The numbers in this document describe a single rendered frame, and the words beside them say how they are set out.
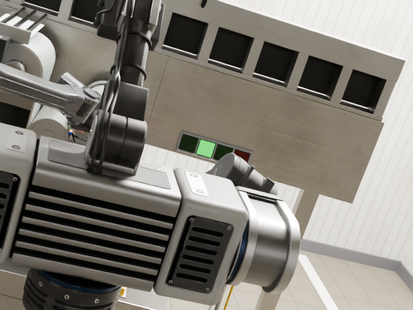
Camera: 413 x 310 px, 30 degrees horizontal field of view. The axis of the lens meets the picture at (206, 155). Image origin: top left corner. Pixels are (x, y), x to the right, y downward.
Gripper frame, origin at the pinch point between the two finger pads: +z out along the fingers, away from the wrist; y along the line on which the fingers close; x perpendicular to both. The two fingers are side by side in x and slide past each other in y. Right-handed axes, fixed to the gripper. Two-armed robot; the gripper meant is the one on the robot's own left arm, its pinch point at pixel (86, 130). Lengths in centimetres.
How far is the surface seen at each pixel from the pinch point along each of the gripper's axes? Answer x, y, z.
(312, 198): 19, 82, 53
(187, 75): 35.0, 25.1, 18.9
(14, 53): 13.9, -24.1, -5.5
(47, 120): 1.2, -11.3, 3.9
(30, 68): 11.8, -19.0, -3.7
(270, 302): -15, 80, 82
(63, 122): 2.7, -7.0, 5.6
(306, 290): 38, 144, 246
